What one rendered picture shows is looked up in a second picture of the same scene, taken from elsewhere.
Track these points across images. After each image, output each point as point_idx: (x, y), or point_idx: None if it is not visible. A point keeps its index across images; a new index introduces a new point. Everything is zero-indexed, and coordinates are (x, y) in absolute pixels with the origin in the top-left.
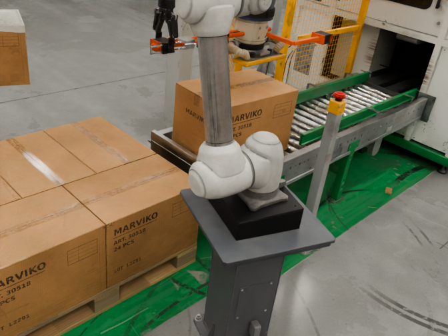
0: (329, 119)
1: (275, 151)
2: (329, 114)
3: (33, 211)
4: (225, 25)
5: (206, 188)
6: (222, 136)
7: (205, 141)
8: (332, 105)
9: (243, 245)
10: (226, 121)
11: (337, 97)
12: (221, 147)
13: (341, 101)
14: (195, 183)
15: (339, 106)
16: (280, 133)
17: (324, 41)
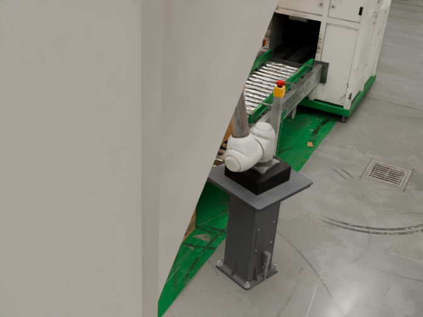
0: (275, 101)
1: (272, 133)
2: (274, 97)
3: None
4: None
5: (241, 165)
6: (245, 131)
7: (230, 136)
8: (276, 91)
9: (262, 197)
10: (246, 121)
11: (279, 84)
12: (245, 138)
13: (282, 87)
14: (233, 163)
15: (282, 90)
16: None
17: (262, 46)
